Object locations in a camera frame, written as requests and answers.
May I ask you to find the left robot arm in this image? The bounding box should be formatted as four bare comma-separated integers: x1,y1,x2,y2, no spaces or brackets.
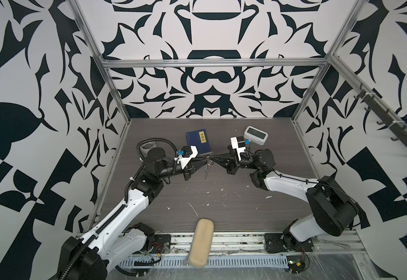
53,146,210,280

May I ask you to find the white digital clock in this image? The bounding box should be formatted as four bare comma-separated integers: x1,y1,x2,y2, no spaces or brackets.
243,126,269,146

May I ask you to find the wall hook rail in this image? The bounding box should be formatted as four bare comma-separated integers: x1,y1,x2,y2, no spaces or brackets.
355,84,407,148

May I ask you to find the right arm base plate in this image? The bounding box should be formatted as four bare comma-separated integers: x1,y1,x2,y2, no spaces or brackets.
264,233,314,254

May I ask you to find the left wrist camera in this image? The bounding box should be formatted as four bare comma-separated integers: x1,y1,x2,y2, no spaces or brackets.
175,146,198,169

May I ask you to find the blue book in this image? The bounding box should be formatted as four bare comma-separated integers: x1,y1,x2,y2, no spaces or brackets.
185,129,212,155

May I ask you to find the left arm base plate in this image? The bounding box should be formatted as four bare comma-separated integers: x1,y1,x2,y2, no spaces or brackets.
145,234,171,254

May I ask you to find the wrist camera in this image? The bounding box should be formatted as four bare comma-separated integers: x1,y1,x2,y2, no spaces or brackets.
175,146,198,169
230,136,250,156

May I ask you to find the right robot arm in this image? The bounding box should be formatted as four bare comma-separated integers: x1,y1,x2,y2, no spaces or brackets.
209,149,359,243

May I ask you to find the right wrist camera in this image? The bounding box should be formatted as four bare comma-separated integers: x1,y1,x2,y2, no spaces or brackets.
230,136,250,156

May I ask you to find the black corrugated cable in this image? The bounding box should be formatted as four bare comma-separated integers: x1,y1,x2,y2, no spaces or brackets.
136,137,179,158

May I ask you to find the beige wrist rest pad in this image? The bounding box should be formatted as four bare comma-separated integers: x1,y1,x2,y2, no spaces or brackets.
188,219,214,268

